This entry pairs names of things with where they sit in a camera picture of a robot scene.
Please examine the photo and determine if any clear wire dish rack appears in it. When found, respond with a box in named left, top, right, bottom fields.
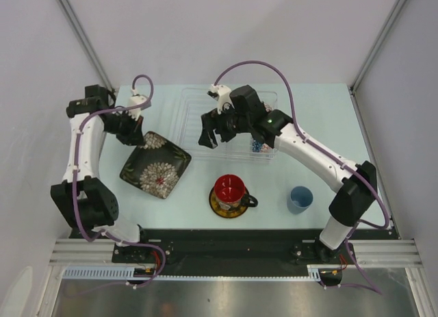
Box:
left=172, top=87, right=277, bottom=162

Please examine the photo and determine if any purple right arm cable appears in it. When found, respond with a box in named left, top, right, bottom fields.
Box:
left=214, top=60, right=391, bottom=296

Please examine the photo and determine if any red black mug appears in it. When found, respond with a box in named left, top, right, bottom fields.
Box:
left=213, top=174, right=259, bottom=212

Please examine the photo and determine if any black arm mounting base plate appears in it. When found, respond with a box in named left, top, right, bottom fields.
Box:
left=112, top=240, right=355, bottom=265

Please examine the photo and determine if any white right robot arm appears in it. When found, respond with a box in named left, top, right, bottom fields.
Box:
left=198, top=110, right=378, bottom=263

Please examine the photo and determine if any light blue cup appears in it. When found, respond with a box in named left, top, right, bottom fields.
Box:
left=287, top=186, right=313, bottom=214

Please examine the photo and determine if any black gold saucer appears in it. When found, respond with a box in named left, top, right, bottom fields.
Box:
left=208, top=189, right=248, bottom=219

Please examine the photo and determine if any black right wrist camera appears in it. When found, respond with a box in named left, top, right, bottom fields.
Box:
left=229, top=85, right=266, bottom=118

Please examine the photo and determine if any white slotted cable duct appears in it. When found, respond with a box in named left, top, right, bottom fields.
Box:
left=62, top=266, right=320, bottom=282

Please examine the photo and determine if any brown patterned small bowl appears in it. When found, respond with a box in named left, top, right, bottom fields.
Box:
left=263, top=102, right=274, bottom=112

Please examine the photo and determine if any black floral square plate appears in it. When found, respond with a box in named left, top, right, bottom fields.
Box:
left=119, top=131, right=192, bottom=199

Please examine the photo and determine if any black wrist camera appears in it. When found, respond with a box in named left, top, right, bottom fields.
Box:
left=85, top=84, right=116, bottom=107
left=229, top=85, right=266, bottom=118

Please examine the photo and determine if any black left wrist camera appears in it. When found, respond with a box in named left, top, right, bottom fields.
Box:
left=85, top=84, right=116, bottom=107

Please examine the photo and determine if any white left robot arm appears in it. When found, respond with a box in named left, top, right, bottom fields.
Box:
left=50, top=94, right=151, bottom=262

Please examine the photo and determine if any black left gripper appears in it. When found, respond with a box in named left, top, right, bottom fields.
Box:
left=103, top=108, right=146, bottom=147

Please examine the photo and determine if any aluminium frame rail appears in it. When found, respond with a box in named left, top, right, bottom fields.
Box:
left=49, top=239, right=423, bottom=268

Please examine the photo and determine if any blue patterned bowl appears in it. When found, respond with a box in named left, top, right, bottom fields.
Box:
left=251, top=139, right=271, bottom=153

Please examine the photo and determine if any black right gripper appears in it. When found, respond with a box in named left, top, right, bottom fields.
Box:
left=199, top=101, right=251, bottom=149

